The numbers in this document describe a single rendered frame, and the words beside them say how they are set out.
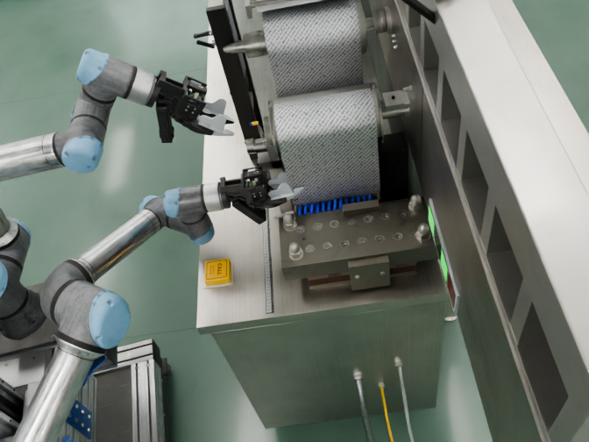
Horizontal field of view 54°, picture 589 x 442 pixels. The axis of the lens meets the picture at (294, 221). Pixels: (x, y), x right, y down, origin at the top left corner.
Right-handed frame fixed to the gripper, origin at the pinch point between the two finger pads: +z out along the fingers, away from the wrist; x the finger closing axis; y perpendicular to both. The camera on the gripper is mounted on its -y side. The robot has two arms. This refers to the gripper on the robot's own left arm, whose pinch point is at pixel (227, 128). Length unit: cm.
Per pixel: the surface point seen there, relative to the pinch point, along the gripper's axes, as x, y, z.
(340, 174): -4.4, 3.0, 30.5
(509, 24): 2, 53, 41
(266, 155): 5.2, -8.1, 15.3
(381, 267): -26, -2, 43
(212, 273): -15.2, -37.2, 13.7
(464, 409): -29, -61, 129
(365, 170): -4.4, 7.0, 35.4
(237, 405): -16, -117, 62
